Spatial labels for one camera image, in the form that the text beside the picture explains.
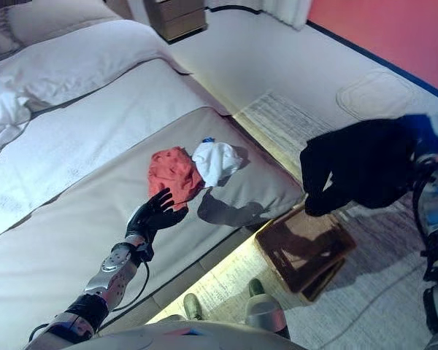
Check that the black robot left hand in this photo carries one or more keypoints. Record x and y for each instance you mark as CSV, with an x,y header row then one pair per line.
x,y
149,218

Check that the red garment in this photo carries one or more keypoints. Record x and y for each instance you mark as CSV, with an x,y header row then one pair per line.
x,y
175,175

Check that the white garment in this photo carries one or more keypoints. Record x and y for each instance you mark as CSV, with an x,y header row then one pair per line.
x,y
215,162

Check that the black garment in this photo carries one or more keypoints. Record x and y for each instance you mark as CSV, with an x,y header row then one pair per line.
x,y
357,164

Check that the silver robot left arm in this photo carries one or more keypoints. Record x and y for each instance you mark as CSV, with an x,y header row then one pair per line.
x,y
113,270

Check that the brown wicker basket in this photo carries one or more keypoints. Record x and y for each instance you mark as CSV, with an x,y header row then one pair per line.
x,y
303,251

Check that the white rounded floor mat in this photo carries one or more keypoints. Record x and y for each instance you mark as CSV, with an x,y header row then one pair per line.
x,y
376,95

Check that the white duvet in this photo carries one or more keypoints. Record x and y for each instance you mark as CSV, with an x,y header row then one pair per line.
x,y
95,120

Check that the grey robot torso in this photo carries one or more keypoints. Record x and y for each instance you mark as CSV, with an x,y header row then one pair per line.
x,y
168,337

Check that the grey robot right leg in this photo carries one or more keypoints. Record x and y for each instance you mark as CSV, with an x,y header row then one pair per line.
x,y
263,310

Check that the grey patterned rug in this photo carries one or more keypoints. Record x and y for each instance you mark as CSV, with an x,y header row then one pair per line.
x,y
368,291

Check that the white curtain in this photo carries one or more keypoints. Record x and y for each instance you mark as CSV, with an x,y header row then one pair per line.
x,y
277,11

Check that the brown wooden nightstand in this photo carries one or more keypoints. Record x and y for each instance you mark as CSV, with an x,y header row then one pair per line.
x,y
177,16

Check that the beige pillow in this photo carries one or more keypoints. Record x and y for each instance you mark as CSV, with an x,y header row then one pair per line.
x,y
58,18

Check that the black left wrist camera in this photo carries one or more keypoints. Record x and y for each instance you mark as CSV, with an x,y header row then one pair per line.
x,y
144,252

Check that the beige upholstered bed frame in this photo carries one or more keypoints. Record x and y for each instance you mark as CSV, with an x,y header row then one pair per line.
x,y
190,270

